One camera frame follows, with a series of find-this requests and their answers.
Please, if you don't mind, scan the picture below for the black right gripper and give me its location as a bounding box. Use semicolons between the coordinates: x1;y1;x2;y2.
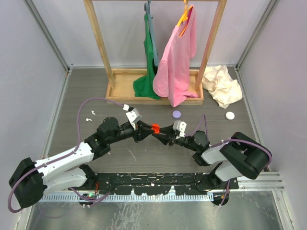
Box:
153;123;198;151

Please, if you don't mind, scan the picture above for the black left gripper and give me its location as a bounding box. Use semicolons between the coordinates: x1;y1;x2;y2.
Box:
107;120;154;144

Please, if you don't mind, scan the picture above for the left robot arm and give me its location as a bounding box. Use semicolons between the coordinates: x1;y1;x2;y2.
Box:
8;117;159;213

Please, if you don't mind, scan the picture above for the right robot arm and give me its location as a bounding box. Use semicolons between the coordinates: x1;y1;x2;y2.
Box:
153;126;272;189

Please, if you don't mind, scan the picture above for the green shirt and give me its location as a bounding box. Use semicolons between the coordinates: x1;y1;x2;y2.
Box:
133;14;160;100

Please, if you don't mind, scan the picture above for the wooden clothes rack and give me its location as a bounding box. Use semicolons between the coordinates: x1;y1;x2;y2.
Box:
84;0;226;107

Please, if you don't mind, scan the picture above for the pink t-shirt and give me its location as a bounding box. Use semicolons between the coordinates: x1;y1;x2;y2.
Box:
153;5;198;107

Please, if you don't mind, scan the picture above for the cream crumpled cloth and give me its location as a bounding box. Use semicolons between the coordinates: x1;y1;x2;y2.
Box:
201;65;243;109

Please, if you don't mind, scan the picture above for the yellow clothes hanger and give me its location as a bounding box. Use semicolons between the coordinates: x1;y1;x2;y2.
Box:
177;0;193;37

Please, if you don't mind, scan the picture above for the grey clothes hanger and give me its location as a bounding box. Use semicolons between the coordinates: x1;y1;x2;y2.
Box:
144;0;159;67

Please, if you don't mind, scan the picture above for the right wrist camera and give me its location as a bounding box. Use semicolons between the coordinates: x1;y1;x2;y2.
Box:
173;120;187;139

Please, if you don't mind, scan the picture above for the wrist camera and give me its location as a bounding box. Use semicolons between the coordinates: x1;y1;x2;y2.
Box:
173;120;187;139
123;104;142;130

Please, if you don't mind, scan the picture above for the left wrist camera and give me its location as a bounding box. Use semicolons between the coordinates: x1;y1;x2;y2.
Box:
123;104;142;130

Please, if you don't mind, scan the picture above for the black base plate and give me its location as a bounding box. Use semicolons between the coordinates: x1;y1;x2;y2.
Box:
74;172;227;196

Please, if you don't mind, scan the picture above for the slotted cable duct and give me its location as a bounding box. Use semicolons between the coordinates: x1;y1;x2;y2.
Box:
40;192;214;203

